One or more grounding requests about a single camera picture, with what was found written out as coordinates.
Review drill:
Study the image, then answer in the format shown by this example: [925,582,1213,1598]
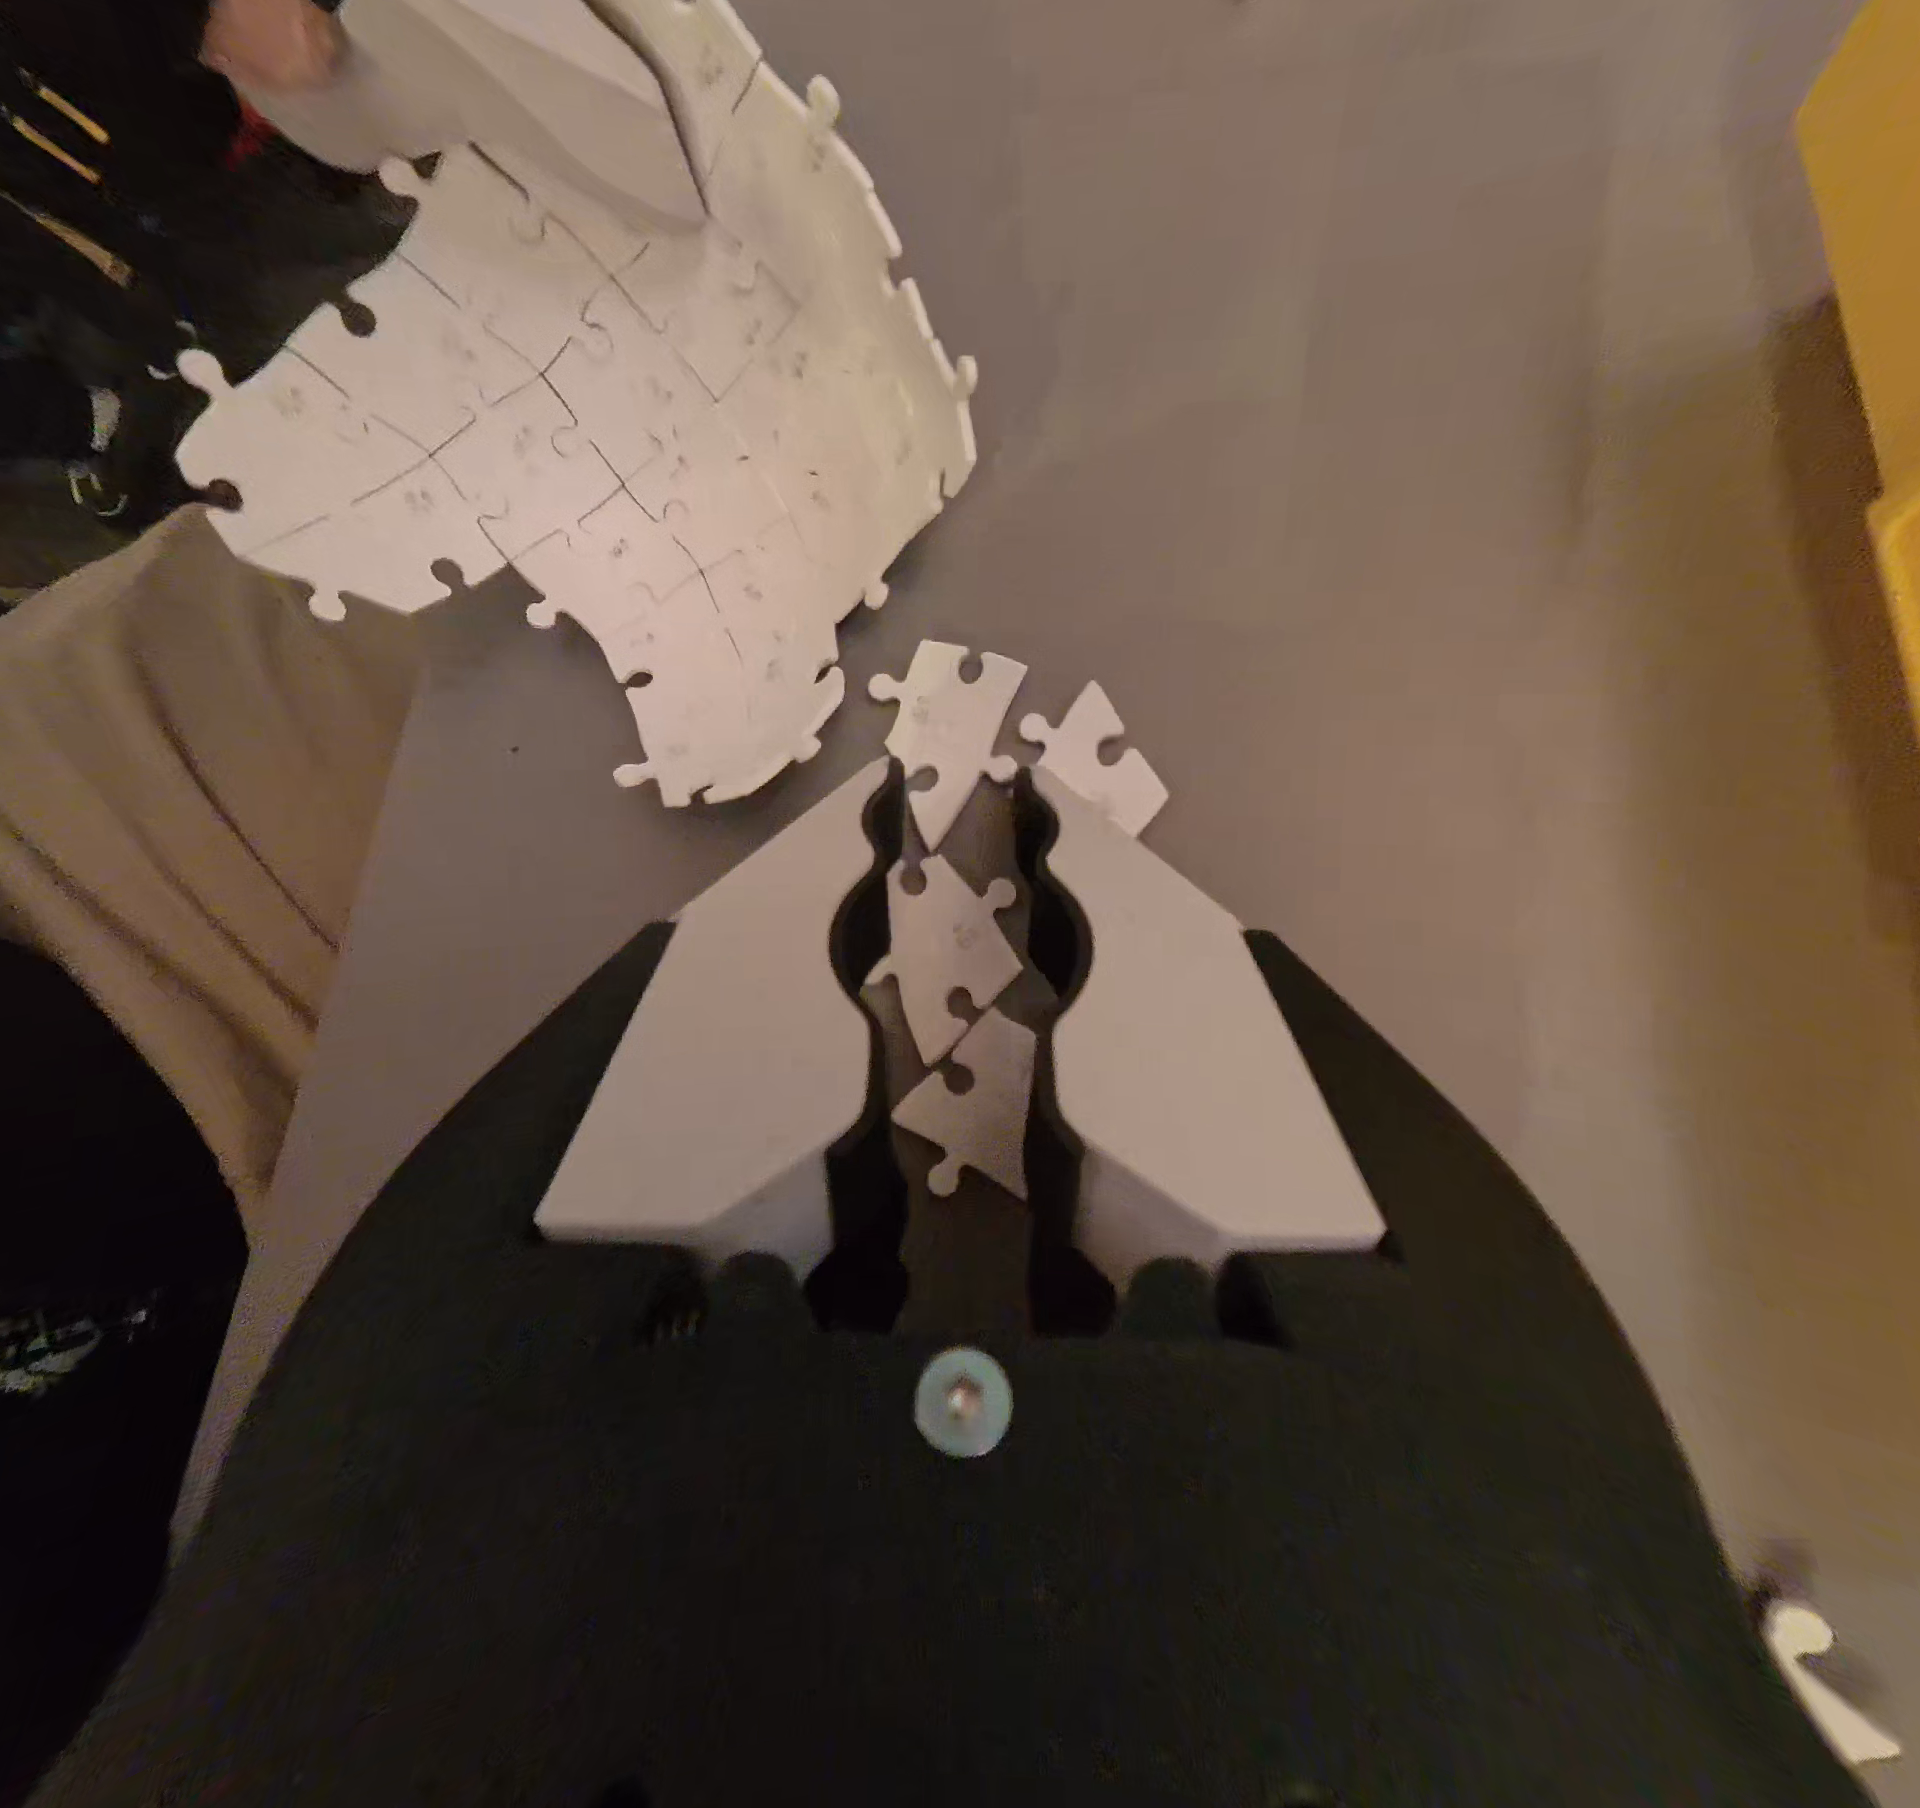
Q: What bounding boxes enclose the puzzle pieces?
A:
[863,0,1902,1768]

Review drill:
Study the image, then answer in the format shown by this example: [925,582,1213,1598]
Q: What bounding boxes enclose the yellow plastic bin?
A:
[1796,0,1920,687]

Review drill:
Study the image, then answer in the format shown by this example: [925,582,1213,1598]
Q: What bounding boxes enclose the black yellow bag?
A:
[0,24,417,530]

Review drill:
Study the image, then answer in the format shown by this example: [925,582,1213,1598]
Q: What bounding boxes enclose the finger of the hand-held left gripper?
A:
[249,0,712,227]

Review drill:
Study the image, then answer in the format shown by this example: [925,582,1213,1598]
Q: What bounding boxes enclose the person's left hand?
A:
[201,0,342,97]

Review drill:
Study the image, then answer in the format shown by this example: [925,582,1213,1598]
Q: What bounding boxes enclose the partly built puzzle ball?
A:
[173,0,981,809]

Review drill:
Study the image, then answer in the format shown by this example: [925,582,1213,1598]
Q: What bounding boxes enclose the person's beige trousers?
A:
[0,503,426,1212]

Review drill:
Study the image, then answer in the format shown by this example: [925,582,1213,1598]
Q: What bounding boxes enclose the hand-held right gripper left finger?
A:
[536,754,912,1334]

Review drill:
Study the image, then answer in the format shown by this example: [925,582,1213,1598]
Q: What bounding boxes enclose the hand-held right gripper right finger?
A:
[1012,764,1390,1334]

